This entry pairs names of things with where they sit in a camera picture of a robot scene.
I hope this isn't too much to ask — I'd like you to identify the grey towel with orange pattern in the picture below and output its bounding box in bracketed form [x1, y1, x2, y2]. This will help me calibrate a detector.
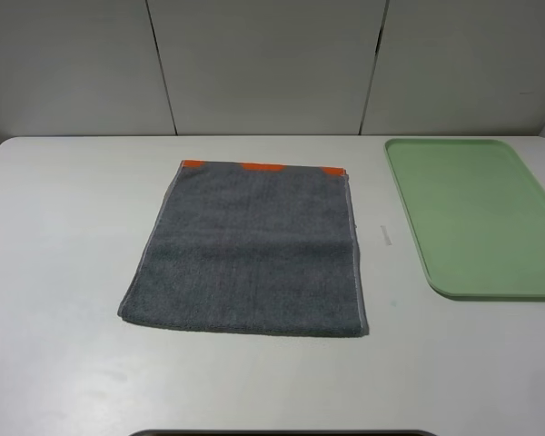
[118, 160, 369, 338]

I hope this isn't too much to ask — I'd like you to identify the green plastic tray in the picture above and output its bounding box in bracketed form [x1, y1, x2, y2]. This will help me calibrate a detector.
[385, 139, 545, 301]

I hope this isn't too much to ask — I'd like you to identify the clear tape strip right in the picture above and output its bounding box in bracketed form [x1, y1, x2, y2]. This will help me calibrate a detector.
[380, 225, 392, 246]

